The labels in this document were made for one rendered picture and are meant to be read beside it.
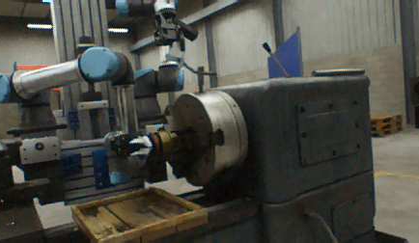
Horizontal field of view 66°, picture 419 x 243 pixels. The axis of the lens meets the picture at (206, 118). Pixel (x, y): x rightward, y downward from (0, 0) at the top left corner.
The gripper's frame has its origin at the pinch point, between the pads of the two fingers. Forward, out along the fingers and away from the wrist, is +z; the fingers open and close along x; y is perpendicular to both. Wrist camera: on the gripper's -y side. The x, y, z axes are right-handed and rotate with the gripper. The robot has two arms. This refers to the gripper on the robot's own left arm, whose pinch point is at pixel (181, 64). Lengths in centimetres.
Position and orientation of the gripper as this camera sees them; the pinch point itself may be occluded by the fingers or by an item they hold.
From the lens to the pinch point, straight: 119.3
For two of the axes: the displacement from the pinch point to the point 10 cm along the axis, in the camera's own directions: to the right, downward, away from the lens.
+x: 4.9, -2.7, -8.3
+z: 2.2, 9.6, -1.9
